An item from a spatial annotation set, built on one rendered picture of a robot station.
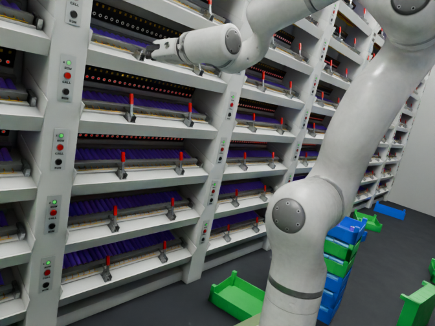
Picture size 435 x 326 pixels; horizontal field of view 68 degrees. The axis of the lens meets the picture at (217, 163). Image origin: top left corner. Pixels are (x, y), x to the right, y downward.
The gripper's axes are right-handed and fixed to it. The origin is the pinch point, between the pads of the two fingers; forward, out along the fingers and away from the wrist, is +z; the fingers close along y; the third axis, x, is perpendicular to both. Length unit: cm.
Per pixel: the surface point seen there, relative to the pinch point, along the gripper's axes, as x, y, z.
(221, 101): -9.3, 42.6, 8.2
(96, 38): 2.6, -12.8, 10.5
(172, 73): -3.1, 13.0, 6.0
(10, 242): -59, -32, 19
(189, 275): -91, 43, 20
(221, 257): -90, 71, 24
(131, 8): 19.1, 5.5, 22.1
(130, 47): 2.8, -1.2, 10.7
